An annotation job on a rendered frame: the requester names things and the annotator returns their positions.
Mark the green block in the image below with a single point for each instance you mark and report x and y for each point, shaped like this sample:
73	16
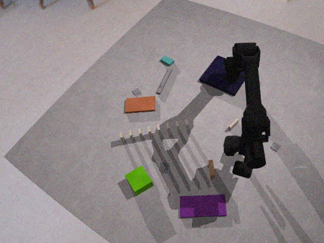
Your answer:
139	180

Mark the teal rectangular block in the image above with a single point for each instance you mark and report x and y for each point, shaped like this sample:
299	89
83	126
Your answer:
166	60

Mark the purple flat rectangular block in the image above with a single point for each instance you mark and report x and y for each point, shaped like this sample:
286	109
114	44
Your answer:
202	206

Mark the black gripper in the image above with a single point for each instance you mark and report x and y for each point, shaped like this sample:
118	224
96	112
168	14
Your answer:
240	168

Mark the grey long bar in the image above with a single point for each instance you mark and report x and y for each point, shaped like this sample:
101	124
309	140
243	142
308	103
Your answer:
164	81

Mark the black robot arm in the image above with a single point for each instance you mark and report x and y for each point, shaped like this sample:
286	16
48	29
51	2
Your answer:
246	57

